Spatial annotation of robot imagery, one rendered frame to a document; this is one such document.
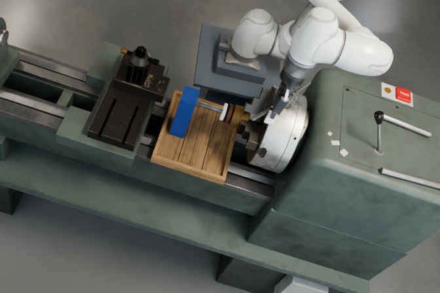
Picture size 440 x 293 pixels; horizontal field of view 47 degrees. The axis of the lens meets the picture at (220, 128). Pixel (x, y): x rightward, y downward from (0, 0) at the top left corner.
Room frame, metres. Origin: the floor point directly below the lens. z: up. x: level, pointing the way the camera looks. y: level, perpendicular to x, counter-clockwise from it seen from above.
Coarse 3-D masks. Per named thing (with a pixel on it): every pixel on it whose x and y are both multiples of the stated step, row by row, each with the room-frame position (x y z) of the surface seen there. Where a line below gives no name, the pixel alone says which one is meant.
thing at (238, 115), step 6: (228, 108) 1.24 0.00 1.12; (234, 108) 1.25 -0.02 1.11; (240, 108) 1.26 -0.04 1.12; (228, 114) 1.22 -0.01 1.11; (234, 114) 1.23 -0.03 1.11; (240, 114) 1.23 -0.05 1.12; (246, 114) 1.25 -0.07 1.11; (222, 120) 1.22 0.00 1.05; (228, 120) 1.21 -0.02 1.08; (234, 120) 1.21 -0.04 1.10; (240, 120) 1.22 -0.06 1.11; (246, 120) 1.23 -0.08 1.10; (234, 126) 1.21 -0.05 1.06
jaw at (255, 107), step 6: (264, 90) 1.33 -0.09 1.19; (270, 90) 1.34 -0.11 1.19; (264, 96) 1.32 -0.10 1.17; (270, 96) 1.33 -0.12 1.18; (246, 102) 1.30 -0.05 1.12; (252, 102) 1.30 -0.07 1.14; (258, 102) 1.30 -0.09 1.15; (264, 102) 1.31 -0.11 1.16; (246, 108) 1.27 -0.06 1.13; (252, 108) 1.28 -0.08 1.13; (258, 108) 1.28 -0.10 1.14; (264, 108) 1.29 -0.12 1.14; (264, 114) 1.28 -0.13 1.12
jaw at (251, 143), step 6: (240, 126) 1.20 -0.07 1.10; (246, 126) 1.20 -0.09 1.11; (252, 126) 1.21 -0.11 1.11; (258, 126) 1.23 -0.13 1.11; (246, 132) 1.17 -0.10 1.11; (252, 132) 1.18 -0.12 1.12; (258, 132) 1.20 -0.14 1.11; (246, 138) 1.17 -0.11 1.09; (252, 138) 1.15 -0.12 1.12; (258, 138) 1.16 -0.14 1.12; (246, 144) 1.14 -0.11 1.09; (252, 144) 1.13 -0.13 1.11; (258, 144) 1.14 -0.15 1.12; (258, 150) 1.12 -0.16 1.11; (264, 150) 1.12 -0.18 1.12
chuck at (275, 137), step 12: (264, 120) 1.24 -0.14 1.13; (276, 120) 1.19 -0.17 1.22; (288, 120) 1.21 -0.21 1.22; (264, 132) 1.16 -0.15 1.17; (276, 132) 1.16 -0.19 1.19; (288, 132) 1.18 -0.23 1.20; (264, 144) 1.13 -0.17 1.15; (276, 144) 1.14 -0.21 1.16; (252, 156) 1.13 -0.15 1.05; (264, 156) 1.11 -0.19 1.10; (276, 156) 1.12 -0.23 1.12; (264, 168) 1.14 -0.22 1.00
